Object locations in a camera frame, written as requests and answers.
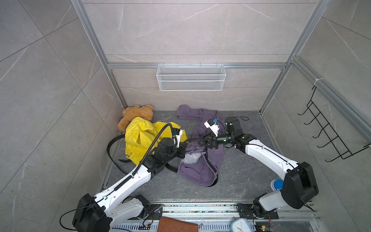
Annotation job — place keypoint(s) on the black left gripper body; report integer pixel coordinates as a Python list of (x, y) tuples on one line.
[(177, 152)]

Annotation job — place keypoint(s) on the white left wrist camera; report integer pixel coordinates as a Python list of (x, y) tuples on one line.
[(176, 136)]

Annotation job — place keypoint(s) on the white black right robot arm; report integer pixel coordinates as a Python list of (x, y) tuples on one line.
[(299, 182)]

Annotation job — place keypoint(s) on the black wire hook rack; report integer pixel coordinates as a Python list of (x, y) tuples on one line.
[(333, 138)]

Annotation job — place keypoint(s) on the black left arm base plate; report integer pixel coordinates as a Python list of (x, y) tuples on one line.
[(152, 210)]

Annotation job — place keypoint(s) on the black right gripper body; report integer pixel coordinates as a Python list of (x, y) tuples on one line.
[(223, 139)]

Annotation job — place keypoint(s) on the yellow trousers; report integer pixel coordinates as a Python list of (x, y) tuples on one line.
[(139, 135)]

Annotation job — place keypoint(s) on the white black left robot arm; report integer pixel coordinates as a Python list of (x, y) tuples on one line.
[(107, 209)]

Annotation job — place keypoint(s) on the brown leather wallet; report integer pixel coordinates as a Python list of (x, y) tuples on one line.
[(167, 224)]

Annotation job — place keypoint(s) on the white clock at bottom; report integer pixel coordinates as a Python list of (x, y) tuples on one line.
[(241, 225)]

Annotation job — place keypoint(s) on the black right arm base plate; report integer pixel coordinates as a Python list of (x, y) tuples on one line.
[(251, 211)]

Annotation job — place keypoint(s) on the white wire mesh basket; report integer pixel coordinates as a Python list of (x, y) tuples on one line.
[(191, 77)]

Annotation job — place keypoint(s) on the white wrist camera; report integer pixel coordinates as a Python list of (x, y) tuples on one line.
[(212, 124), (176, 136)]

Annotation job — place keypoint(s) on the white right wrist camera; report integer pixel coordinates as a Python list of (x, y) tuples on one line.
[(212, 124)]

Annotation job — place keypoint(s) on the purple jacket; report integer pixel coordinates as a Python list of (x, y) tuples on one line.
[(201, 115)]

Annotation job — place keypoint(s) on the brown teddy bear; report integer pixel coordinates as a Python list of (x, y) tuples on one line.
[(130, 113)]

